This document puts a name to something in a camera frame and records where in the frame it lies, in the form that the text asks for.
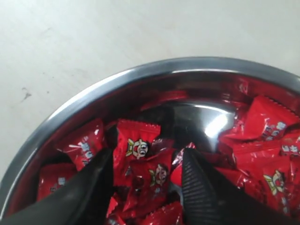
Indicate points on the red candy with face upper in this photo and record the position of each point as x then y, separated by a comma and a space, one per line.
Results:
133, 143

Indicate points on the red candy with face lower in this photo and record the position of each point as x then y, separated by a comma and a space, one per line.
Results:
147, 178

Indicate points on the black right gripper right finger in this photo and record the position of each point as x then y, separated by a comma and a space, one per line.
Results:
209, 198

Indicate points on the red candy with face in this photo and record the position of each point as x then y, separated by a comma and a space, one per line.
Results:
147, 178
133, 143

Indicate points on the dark gray round object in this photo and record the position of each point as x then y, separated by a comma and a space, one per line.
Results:
181, 95

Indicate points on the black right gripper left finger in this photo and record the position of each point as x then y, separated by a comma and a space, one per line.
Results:
84, 200

